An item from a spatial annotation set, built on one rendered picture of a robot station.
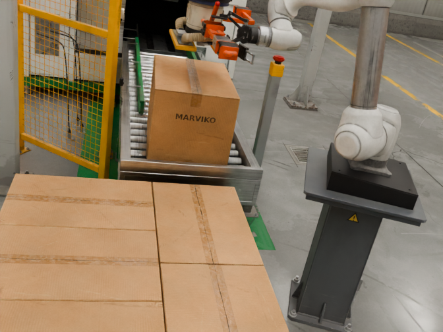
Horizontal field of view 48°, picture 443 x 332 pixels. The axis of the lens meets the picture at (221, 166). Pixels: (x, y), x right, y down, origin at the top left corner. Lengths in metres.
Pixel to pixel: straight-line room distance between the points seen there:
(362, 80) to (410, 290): 1.49
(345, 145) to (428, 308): 1.33
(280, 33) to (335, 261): 1.07
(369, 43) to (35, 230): 1.41
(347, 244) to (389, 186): 0.36
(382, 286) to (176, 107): 1.54
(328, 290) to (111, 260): 1.11
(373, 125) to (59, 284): 1.26
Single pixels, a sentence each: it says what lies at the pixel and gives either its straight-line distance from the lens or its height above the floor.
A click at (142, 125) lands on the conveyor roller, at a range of 2.94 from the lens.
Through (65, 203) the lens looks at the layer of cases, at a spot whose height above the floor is 0.54.
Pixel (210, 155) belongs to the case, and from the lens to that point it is 2.46.
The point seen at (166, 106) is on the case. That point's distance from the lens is 2.35.
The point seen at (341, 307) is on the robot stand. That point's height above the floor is 0.12.
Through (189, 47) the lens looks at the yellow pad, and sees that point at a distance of 2.42.
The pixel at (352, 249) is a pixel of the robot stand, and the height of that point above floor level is 0.45.
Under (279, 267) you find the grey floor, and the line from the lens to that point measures 2.89.
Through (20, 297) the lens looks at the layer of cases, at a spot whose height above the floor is 0.54.
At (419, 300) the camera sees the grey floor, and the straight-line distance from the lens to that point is 3.06.
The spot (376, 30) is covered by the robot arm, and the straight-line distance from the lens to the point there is 1.98.
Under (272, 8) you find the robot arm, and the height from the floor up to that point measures 1.35.
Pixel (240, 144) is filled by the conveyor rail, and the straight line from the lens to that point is 2.77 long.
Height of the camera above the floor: 1.68
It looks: 26 degrees down
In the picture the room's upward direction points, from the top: 11 degrees clockwise
